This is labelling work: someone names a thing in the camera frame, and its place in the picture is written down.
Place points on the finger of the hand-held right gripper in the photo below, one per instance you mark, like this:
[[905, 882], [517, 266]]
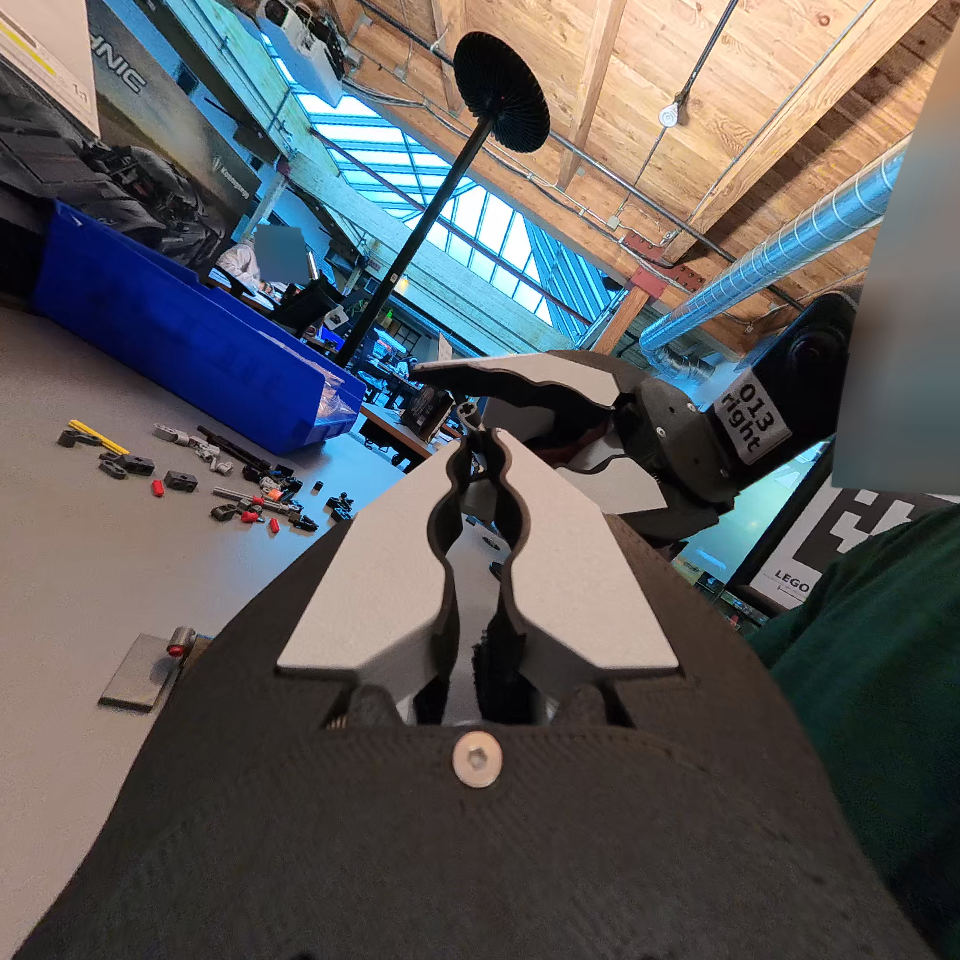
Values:
[[622, 480], [540, 371]]

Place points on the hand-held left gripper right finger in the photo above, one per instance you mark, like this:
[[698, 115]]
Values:
[[585, 592]]

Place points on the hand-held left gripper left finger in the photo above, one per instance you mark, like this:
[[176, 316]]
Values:
[[375, 592]]

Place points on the light grey round lego connector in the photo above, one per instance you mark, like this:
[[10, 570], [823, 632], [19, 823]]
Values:
[[471, 411]]

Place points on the small black lego assembly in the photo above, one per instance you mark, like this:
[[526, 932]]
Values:
[[146, 664]]

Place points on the cluster of black lego beams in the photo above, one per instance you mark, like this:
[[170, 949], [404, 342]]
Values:
[[341, 508]]

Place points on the long grey lego axle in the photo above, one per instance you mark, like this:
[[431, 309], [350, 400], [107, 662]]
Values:
[[240, 495]]

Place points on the pile of black lego pieces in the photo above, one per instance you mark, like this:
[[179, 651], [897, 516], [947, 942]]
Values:
[[247, 457]]

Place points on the yellow lego axle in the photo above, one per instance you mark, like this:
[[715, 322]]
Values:
[[97, 435]]

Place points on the dark printed lego box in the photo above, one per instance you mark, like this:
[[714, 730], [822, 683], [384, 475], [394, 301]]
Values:
[[150, 187]]

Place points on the clear plastic bags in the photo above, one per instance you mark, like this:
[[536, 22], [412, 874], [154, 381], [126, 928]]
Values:
[[337, 405]]

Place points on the black white patterned sign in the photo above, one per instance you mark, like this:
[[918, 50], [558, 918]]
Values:
[[862, 540]]

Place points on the cluster of dark grey connectors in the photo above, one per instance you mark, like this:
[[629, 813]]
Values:
[[180, 480]]

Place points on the cluster of light grey connectors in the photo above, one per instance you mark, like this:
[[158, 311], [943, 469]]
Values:
[[169, 431]]

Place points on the white ceiling sensor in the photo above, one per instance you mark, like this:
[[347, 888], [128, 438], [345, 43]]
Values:
[[670, 114]]

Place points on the person's green shirt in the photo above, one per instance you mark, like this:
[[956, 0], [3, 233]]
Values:
[[862, 675]]

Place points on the black pole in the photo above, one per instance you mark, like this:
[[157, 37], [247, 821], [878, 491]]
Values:
[[502, 82]]

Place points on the blue plastic bin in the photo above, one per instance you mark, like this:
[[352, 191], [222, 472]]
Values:
[[187, 337]]

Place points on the grey mounted device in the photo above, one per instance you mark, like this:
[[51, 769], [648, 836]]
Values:
[[300, 45]]

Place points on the open instruction book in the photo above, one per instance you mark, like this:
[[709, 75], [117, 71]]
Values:
[[45, 67]]

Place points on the silver ventilation duct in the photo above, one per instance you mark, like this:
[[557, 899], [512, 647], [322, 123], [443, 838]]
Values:
[[772, 259]]

